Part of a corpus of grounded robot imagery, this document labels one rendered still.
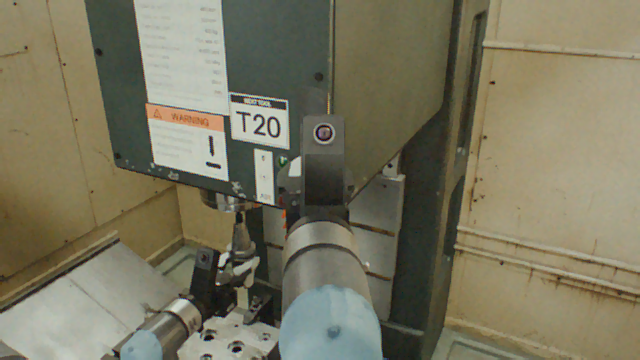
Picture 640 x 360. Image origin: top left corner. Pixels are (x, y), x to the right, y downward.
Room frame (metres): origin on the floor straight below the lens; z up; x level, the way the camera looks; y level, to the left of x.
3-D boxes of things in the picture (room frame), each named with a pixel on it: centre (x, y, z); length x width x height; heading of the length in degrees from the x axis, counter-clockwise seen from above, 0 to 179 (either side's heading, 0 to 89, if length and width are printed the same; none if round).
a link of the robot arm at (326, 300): (0.31, -0.01, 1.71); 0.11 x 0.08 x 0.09; 3
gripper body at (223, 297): (0.83, 0.23, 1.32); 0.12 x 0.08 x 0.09; 153
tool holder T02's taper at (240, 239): (0.94, 0.17, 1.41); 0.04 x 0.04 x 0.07
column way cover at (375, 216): (1.34, -0.03, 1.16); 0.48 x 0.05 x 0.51; 63
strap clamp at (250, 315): (1.17, 0.18, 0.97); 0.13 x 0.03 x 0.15; 153
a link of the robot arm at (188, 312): (0.75, 0.27, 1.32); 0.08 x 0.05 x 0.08; 63
